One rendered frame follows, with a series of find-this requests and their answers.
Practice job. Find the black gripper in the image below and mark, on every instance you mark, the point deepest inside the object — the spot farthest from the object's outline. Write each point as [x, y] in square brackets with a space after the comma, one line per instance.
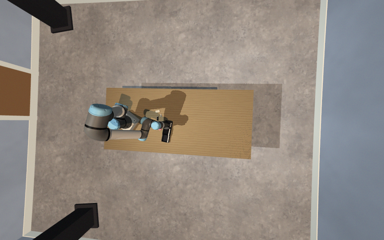
[165, 125]

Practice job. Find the black rack of three labelled bins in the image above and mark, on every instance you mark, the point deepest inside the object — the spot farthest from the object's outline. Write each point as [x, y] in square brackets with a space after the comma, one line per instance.
[166, 133]

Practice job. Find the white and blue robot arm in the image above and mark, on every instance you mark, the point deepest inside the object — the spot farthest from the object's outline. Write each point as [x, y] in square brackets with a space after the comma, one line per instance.
[100, 116]

